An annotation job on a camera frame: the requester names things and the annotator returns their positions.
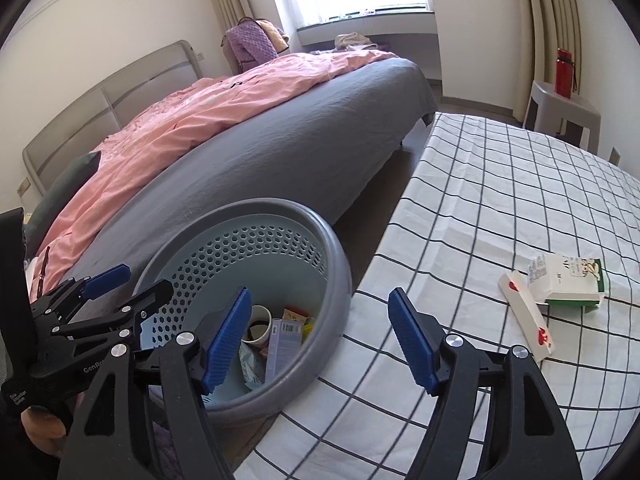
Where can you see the bed with pink quilt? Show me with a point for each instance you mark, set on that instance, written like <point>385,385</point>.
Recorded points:
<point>200,105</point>

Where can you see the grey plastic stool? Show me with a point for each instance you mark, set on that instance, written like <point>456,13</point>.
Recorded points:
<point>550,105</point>

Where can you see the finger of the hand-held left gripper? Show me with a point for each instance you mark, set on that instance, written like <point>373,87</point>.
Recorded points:
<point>107,277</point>
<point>150,297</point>

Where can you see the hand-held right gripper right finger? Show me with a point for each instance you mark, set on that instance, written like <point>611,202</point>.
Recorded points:
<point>410,340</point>

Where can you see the person's left hand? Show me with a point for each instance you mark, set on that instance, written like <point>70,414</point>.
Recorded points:
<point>47,432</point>

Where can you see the white red flat packet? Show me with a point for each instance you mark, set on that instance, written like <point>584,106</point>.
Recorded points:
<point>525,310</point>

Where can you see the lavender paper box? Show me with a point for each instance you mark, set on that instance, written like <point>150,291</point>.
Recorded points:
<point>280,355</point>

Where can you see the red water bottle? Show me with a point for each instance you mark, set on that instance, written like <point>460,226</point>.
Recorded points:
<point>564,72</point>

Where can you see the white paper cup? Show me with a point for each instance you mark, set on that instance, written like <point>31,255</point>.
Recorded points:
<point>262,317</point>

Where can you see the white green carton box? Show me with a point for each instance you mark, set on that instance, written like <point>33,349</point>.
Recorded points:
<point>565,275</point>

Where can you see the beige cloth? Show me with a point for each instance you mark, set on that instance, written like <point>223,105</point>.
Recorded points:
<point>352,41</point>

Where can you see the grey perforated waste basket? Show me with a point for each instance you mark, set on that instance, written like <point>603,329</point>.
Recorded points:
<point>320,320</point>

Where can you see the purple quilted bag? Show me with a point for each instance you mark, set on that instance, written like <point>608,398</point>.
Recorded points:
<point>250,45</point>

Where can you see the grey bed headboard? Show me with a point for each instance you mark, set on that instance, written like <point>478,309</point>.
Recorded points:
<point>75,120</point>

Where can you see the grey pillow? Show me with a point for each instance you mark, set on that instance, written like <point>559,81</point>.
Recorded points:
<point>65,190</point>

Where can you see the cream red-print snack bag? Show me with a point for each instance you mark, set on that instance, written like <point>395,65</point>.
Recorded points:
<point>297,317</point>

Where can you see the grey window ledge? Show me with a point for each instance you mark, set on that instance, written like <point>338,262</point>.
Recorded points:
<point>370,25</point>

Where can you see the teal white plastic packet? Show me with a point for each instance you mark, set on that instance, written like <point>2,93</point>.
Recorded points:
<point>250,365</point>

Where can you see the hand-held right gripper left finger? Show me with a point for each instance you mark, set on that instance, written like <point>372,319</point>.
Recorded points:
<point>227,340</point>

